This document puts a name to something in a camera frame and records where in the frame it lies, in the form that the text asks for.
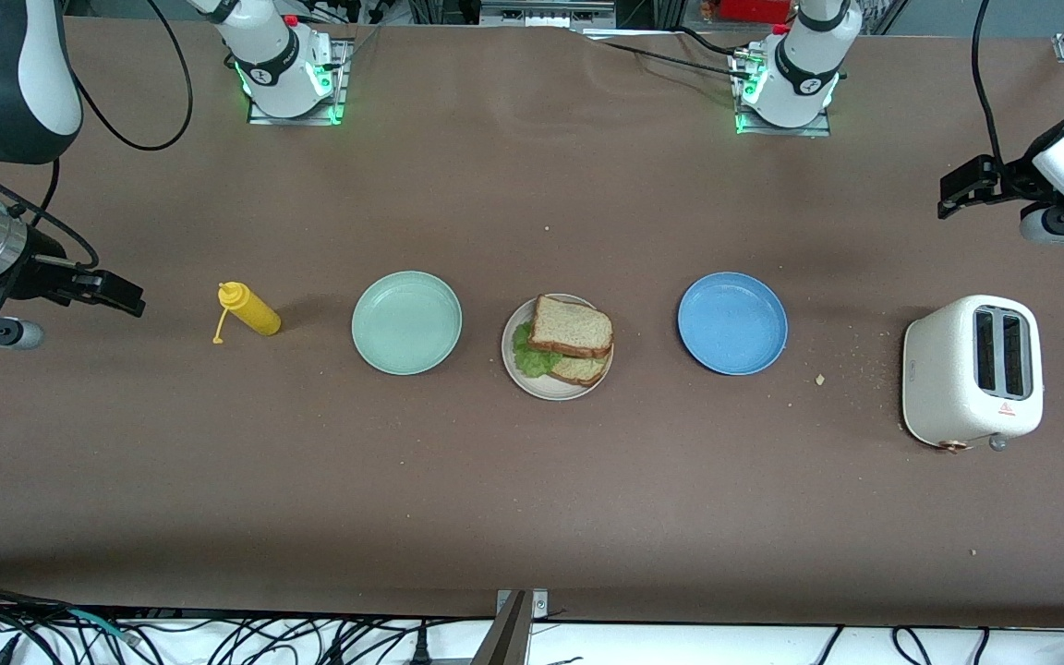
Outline yellow mustard squeeze bottle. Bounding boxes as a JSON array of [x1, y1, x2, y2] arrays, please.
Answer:
[[212, 282, 283, 346]]

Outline dark crust bread slice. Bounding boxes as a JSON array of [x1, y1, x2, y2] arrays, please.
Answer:
[[526, 295, 615, 360]]

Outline light bread slice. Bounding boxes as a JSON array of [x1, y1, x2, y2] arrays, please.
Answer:
[[546, 354, 611, 387]]

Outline green lettuce leaf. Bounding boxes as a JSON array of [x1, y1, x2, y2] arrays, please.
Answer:
[[511, 320, 559, 378]]

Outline blue plate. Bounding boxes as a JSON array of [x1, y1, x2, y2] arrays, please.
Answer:
[[677, 272, 789, 377]]

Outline mint green plate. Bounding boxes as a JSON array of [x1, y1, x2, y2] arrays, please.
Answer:
[[351, 270, 464, 377]]

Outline beige plate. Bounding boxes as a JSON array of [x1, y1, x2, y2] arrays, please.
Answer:
[[501, 293, 615, 402]]

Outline white toaster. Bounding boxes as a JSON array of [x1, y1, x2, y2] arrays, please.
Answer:
[[901, 295, 1046, 454]]

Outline red box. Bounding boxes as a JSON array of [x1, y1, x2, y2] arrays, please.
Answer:
[[717, 0, 793, 24]]

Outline grey metal box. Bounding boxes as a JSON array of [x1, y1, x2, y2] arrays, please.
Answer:
[[479, 0, 616, 29]]

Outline grey aluminium bar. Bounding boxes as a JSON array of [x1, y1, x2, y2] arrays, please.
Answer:
[[469, 589, 533, 665]]

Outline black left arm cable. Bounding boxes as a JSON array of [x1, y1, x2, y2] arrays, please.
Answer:
[[972, 0, 1013, 176]]

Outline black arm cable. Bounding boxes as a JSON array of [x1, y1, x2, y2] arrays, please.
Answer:
[[0, 0, 195, 271], [972, 0, 1013, 176]]

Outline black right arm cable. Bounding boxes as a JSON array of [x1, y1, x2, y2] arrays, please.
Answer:
[[0, 0, 195, 271]]

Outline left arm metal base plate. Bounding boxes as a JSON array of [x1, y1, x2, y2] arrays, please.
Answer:
[[731, 51, 833, 138]]

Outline short black base cable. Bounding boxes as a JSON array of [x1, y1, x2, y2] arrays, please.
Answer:
[[675, 26, 738, 58]]

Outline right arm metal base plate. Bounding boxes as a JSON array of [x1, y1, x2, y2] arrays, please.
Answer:
[[246, 37, 350, 127]]

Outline long black base cable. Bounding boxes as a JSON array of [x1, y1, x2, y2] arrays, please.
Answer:
[[601, 40, 756, 79]]

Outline teal cable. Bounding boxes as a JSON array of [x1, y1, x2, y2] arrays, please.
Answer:
[[66, 608, 140, 645]]

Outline small metal bracket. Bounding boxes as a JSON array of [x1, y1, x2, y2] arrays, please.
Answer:
[[495, 588, 550, 622]]

